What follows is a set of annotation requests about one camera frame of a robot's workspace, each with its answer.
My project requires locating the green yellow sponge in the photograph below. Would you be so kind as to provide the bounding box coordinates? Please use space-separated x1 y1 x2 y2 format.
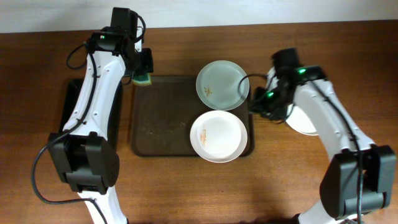
132 73 152 86

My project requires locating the white plate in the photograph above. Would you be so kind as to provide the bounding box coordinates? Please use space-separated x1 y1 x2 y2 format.
285 104 318 136
189 110 248 163

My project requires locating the pale grey plate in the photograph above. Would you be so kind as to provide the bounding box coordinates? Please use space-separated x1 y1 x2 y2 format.
195 60 250 111

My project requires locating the white plate front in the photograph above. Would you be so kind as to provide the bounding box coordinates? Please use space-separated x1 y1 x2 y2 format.
189 110 248 163

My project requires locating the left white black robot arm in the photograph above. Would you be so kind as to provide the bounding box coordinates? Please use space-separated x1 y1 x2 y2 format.
45 7 154 223

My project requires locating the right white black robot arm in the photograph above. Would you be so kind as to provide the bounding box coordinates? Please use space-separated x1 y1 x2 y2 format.
249 48 397 223

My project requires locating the brown tray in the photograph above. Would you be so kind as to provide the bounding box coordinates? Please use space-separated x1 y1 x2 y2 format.
130 74 256 157

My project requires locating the black tray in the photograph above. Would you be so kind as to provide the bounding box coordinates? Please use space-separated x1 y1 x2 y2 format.
58 78 123 150

